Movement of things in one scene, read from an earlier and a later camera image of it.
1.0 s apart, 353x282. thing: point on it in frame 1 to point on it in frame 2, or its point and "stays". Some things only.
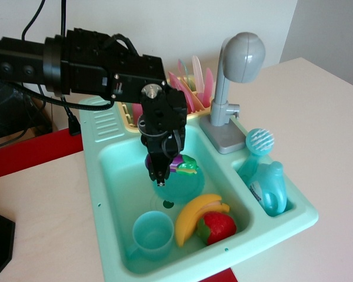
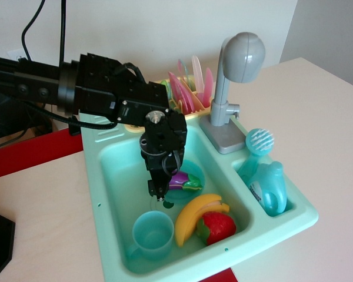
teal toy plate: x=181 y=188 stays
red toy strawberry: x=215 y=226 stays
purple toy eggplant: x=182 y=163 to x=182 y=180
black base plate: x=1 y=238 stays
